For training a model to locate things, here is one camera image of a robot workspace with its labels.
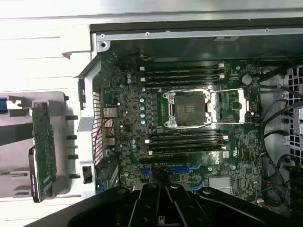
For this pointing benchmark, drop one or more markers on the CPU socket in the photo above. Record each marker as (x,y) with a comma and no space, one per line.
(189,108)

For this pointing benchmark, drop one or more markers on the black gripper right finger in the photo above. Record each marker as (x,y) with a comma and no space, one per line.
(184,208)

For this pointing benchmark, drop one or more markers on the perforated metal drive cage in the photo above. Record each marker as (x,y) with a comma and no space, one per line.
(286,101)

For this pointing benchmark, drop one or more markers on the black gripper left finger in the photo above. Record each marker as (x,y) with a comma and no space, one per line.
(146,208)

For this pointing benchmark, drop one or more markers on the grey parts rack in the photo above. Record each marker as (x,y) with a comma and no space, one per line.
(14,151)

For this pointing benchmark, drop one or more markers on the black RAM slot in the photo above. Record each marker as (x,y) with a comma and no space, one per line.
(184,78)
(184,72)
(187,145)
(184,67)
(187,151)
(187,140)
(187,134)
(184,83)

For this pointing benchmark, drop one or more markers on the black open PC case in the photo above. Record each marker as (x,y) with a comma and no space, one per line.
(165,47)

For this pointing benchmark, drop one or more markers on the silver coin battery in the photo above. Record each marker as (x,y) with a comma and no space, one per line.
(246,79)

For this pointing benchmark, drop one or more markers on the green motherboard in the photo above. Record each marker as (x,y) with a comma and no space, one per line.
(236,146)

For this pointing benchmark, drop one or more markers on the metal socket cover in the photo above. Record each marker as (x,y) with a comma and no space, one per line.
(241,104)

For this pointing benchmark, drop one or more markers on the silver chipset heatsink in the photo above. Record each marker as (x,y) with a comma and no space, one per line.
(220,184)

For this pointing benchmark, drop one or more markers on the blue disk caddy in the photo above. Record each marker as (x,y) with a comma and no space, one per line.
(2,106)

